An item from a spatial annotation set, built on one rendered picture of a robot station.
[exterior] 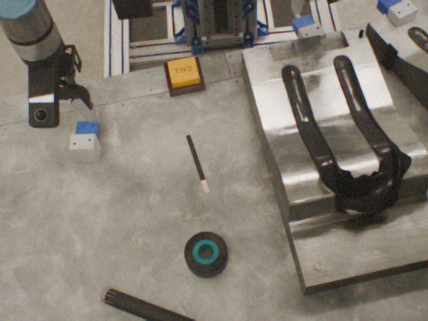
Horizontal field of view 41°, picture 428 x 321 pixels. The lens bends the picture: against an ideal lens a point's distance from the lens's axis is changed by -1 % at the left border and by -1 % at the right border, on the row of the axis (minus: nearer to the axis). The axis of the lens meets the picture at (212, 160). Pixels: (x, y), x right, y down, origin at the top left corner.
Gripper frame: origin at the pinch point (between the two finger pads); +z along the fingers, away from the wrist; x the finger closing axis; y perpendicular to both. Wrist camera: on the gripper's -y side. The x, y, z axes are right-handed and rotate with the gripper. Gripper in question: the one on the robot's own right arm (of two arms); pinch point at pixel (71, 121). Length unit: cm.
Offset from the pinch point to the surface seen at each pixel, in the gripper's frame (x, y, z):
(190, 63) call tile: -21.2, 19.8, 8.9
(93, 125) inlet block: -1.7, 4.4, 8.7
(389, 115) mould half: -60, 2, 4
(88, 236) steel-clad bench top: -2.1, -18.4, 13.0
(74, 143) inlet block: 1.5, -0.4, 7.6
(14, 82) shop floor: 60, 77, 92
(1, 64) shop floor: 67, 86, 92
